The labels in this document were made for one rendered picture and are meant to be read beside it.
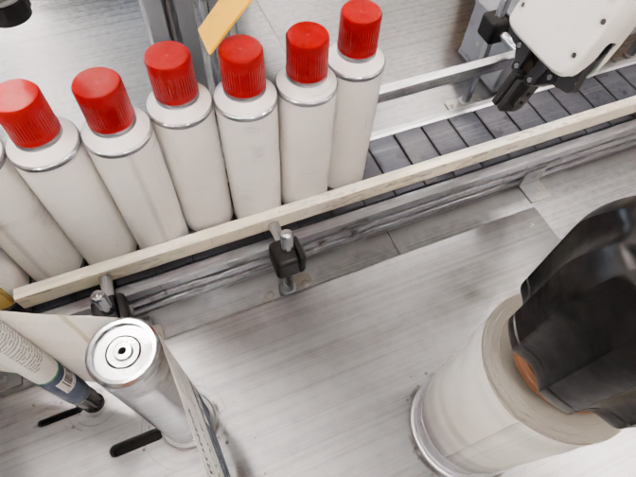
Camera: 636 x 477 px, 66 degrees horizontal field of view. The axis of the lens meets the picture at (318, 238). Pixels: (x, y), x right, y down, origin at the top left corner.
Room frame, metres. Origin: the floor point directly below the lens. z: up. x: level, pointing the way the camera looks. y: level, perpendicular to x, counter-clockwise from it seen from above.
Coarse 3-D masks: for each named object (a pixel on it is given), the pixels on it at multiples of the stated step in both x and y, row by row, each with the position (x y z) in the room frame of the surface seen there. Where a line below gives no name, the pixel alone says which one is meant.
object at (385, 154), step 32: (544, 96) 0.51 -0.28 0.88; (576, 96) 0.51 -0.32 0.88; (608, 96) 0.52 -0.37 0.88; (416, 128) 0.43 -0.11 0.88; (448, 128) 0.44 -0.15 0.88; (480, 128) 0.44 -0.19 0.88; (512, 128) 0.45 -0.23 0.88; (384, 160) 0.38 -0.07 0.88; (416, 160) 0.38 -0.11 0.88; (288, 224) 0.28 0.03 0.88; (192, 256) 0.23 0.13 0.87; (96, 288) 0.19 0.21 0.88
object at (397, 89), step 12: (480, 60) 0.46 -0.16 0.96; (492, 60) 0.47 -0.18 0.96; (504, 60) 0.47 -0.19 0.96; (432, 72) 0.44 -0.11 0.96; (444, 72) 0.44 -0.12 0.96; (456, 72) 0.44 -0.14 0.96; (468, 72) 0.45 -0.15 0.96; (480, 72) 0.45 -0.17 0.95; (384, 84) 0.41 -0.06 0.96; (396, 84) 0.41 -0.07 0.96; (408, 84) 0.41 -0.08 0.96; (420, 84) 0.42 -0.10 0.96; (432, 84) 0.43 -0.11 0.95; (444, 84) 0.43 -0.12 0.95; (384, 96) 0.40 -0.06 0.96; (396, 96) 0.41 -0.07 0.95
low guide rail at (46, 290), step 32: (544, 128) 0.42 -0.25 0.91; (576, 128) 0.43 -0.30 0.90; (448, 160) 0.36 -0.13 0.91; (480, 160) 0.37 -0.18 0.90; (352, 192) 0.30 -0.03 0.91; (384, 192) 0.32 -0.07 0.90; (224, 224) 0.25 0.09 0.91; (256, 224) 0.25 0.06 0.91; (128, 256) 0.21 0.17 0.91; (160, 256) 0.21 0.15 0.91; (32, 288) 0.17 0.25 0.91; (64, 288) 0.17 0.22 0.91
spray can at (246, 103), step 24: (240, 48) 0.29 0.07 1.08; (240, 72) 0.28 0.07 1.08; (264, 72) 0.30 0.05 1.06; (216, 96) 0.29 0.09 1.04; (240, 96) 0.28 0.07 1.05; (264, 96) 0.29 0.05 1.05; (240, 120) 0.27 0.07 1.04; (264, 120) 0.28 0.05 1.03; (240, 144) 0.27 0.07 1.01; (264, 144) 0.28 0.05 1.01; (240, 168) 0.27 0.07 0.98; (264, 168) 0.27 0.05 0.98; (240, 192) 0.27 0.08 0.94; (264, 192) 0.27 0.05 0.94; (240, 216) 0.27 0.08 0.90
